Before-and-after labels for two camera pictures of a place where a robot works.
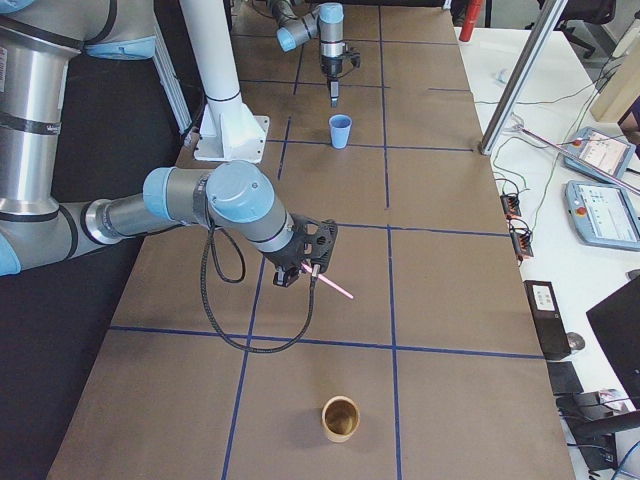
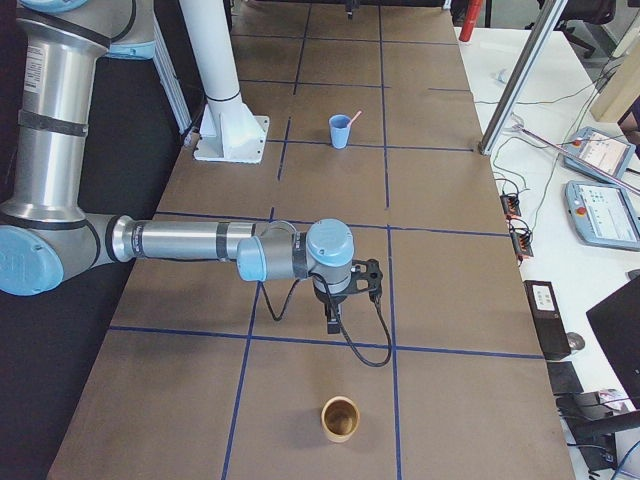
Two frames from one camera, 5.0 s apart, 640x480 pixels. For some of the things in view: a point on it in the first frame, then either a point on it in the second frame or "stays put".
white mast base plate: x=229 y=132 stays put
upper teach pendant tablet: x=610 y=154 stays put
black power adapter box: x=550 y=329 stays put
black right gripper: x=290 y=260 -> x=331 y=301
